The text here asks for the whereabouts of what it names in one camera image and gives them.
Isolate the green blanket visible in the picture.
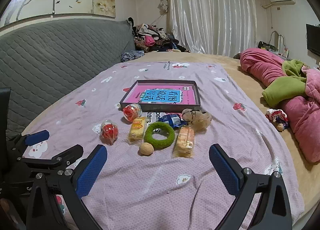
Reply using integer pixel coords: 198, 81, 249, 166
262, 59, 310, 107

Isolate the grey quilted headboard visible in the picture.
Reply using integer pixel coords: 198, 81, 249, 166
0, 18, 137, 140

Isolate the red candy packet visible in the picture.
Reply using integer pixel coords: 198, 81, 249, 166
101, 120, 118, 145
122, 103, 142, 122

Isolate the blue snack packet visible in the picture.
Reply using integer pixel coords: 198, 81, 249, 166
158, 113, 187, 129

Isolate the grey shallow box pink inside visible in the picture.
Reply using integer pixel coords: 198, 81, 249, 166
119, 80, 201, 112

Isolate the blue patterned cloth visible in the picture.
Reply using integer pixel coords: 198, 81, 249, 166
121, 50, 145, 63

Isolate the small rag doll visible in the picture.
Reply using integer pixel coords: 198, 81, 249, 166
265, 108, 289, 131

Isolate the pink quilt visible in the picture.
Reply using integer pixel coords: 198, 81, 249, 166
240, 48, 320, 163

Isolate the yellow snack packet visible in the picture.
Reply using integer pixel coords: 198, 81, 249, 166
128, 117, 147, 141

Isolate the orange cracker packet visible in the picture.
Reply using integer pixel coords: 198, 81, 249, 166
172, 126, 195, 158

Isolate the dark bag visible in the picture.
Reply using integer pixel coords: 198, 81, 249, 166
258, 41, 278, 51

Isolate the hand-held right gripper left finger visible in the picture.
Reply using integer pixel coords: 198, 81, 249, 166
26, 144, 108, 230

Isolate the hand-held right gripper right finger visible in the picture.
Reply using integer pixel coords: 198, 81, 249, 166
209, 143, 293, 230

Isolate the pink printed bedsheet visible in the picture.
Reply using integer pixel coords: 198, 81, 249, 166
21, 62, 305, 230

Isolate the pile of clothes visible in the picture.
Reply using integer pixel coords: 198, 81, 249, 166
127, 17, 190, 52

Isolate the white curtain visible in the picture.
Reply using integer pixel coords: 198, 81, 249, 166
167, 0, 258, 55

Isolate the metal frame chair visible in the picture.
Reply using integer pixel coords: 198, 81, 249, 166
269, 30, 288, 52

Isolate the brown walnut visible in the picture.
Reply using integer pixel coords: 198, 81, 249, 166
139, 142, 155, 156

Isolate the beige plush toy with glasses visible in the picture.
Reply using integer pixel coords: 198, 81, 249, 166
181, 108, 212, 131

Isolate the black television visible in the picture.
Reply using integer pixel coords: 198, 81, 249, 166
306, 23, 320, 56

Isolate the green fuzzy ring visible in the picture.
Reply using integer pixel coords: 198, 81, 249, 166
143, 122, 175, 150

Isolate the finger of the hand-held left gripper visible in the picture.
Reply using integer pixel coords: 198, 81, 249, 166
10, 130, 50, 156
19, 144, 84, 169

